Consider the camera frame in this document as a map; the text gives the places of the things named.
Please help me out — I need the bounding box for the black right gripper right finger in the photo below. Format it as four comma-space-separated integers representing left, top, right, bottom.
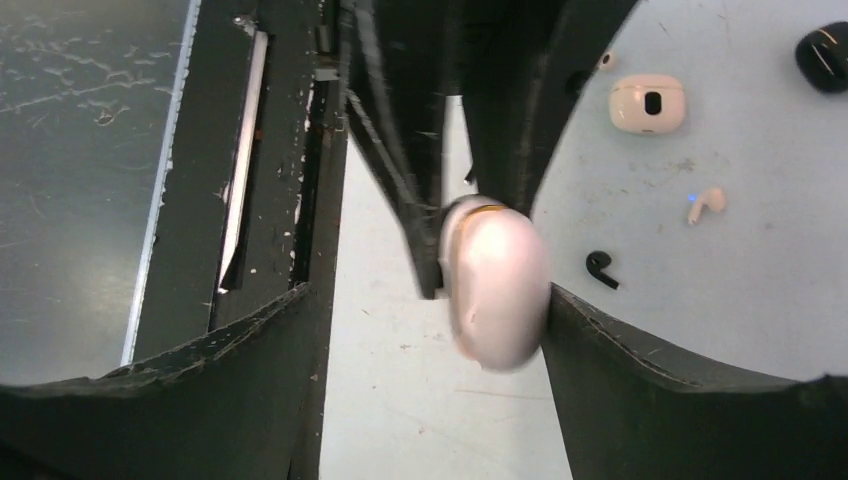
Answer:
542, 286, 847, 479

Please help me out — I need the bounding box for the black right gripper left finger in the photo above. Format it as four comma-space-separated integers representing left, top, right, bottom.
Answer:
1, 284, 321, 479

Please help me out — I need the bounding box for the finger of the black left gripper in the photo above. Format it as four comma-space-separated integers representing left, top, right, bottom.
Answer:
341, 1, 458, 299
462, 0, 637, 215

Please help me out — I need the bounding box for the pink earbud charging case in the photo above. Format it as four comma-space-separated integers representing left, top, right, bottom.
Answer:
608, 74, 686, 135

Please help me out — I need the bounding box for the white earbud charging case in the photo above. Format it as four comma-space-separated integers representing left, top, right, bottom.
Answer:
439, 194, 552, 372

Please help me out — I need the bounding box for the pink earbud near pink case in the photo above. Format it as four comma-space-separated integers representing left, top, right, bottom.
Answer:
597, 50, 617, 71

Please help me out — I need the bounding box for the black earbud charging case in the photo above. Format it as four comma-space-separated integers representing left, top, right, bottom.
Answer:
794, 21, 847, 94

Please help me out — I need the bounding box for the black earbud lower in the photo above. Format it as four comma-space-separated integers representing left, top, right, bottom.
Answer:
585, 250, 620, 290

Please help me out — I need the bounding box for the pink earbud with blue light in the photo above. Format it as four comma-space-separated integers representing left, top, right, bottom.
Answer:
687, 187, 727, 225

